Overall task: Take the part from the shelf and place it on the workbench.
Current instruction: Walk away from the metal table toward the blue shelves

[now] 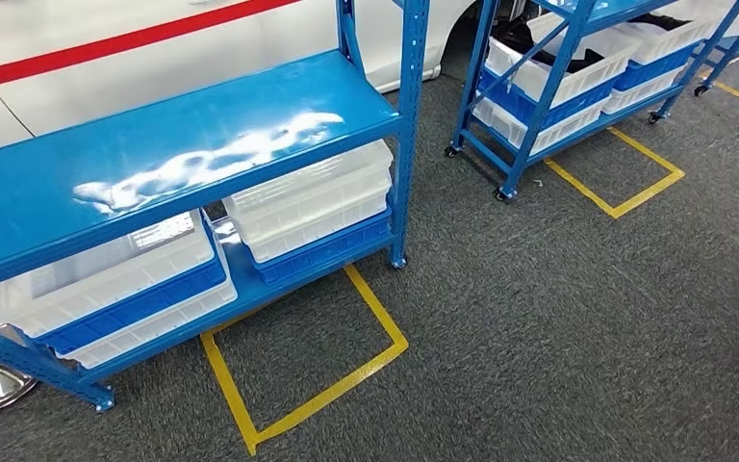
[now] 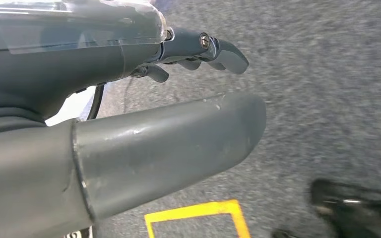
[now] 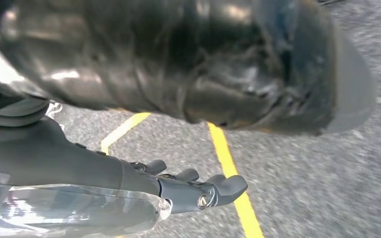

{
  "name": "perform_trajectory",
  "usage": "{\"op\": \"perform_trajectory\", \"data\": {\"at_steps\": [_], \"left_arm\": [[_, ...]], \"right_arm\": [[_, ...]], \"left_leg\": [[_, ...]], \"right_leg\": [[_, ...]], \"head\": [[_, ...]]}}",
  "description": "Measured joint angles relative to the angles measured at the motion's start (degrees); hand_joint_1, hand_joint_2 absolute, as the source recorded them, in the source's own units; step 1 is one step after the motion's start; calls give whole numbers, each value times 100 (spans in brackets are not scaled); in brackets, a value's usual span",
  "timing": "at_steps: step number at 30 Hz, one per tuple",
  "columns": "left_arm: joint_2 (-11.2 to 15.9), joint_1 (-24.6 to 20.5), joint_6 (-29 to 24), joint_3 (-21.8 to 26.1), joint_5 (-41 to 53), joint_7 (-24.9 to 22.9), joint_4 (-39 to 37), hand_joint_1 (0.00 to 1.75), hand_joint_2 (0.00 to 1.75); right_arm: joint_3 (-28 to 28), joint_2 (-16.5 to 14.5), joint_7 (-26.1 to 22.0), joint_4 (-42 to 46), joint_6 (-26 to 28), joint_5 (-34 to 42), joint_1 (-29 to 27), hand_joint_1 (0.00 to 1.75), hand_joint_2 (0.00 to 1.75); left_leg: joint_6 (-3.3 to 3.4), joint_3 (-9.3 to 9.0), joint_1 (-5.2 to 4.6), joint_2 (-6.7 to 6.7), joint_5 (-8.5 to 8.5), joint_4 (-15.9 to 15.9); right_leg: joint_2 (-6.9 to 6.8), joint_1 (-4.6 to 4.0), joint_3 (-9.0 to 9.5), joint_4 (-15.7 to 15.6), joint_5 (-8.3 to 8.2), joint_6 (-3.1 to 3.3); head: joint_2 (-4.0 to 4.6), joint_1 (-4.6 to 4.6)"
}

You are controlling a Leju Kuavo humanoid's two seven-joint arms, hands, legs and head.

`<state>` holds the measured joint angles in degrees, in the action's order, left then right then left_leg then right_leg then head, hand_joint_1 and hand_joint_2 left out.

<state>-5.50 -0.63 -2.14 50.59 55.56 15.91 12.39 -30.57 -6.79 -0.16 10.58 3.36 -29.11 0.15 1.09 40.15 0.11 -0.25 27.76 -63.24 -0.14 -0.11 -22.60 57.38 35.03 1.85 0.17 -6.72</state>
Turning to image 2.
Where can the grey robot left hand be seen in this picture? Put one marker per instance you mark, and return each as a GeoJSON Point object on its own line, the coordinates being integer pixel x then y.
{"type": "Point", "coordinates": [62, 65]}

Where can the robot left arm ribbed sleeve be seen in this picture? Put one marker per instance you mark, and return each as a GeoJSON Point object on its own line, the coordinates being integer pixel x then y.
{"type": "Point", "coordinates": [6, 122]}

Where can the yellow floor tape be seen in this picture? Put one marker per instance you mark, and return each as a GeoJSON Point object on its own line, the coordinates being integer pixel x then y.
{"type": "Point", "coordinates": [197, 209]}

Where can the black robot left foot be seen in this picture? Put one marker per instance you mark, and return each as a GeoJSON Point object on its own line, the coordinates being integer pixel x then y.
{"type": "Point", "coordinates": [351, 210]}

